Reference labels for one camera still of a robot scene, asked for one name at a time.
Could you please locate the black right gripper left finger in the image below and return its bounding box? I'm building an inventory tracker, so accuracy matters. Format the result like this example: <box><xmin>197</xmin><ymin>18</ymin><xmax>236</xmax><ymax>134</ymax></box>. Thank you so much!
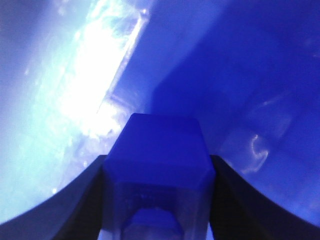
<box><xmin>0</xmin><ymin>155</ymin><xmax>106</xmax><ymax>240</ymax></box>

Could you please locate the large blue shelf bin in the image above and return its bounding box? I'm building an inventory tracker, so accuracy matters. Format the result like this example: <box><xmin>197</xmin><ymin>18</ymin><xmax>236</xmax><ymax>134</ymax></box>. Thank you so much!
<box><xmin>0</xmin><ymin>0</ymin><xmax>320</xmax><ymax>225</ymax></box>

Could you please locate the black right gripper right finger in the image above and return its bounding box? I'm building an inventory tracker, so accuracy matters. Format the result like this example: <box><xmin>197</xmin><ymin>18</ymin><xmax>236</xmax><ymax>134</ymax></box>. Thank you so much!
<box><xmin>209</xmin><ymin>155</ymin><xmax>320</xmax><ymax>240</ymax></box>

